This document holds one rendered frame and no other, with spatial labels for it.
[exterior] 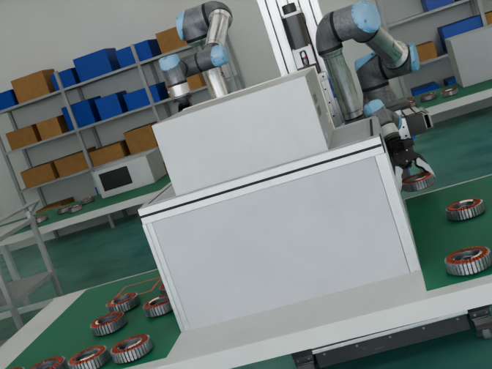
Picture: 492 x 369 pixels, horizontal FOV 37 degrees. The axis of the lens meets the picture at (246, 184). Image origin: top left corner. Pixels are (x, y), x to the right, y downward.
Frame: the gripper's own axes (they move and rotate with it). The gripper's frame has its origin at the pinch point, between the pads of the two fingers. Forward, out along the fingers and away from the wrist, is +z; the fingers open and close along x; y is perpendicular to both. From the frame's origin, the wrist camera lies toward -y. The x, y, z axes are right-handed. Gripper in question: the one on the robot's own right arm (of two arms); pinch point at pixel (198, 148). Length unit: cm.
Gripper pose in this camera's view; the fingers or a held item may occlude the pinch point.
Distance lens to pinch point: 274.9
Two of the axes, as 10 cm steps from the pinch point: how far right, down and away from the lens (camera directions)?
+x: -9.4, 2.9, 1.7
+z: 3.2, 9.4, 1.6
